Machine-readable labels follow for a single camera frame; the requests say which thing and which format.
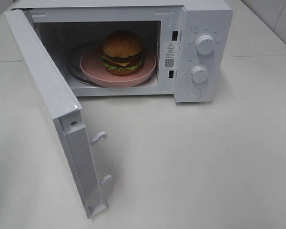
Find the round white door button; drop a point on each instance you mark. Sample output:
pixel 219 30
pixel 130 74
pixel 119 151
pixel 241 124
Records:
pixel 195 93

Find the burger with lettuce and cheese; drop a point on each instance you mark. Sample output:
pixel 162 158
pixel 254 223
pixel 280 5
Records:
pixel 122 53

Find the pink round plate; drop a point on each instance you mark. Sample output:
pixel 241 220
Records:
pixel 95 71

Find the white timer knob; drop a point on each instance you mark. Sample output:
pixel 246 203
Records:
pixel 199 74

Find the white microwave door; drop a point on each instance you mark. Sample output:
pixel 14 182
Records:
pixel 65 111

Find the white microwave oven body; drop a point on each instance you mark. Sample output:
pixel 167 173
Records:
pixel 167 28

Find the glass microwave turntable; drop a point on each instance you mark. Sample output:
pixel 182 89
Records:
pixel 73 61

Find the upper white power knob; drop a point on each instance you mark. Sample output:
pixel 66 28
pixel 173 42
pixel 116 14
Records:
pixel 205 44

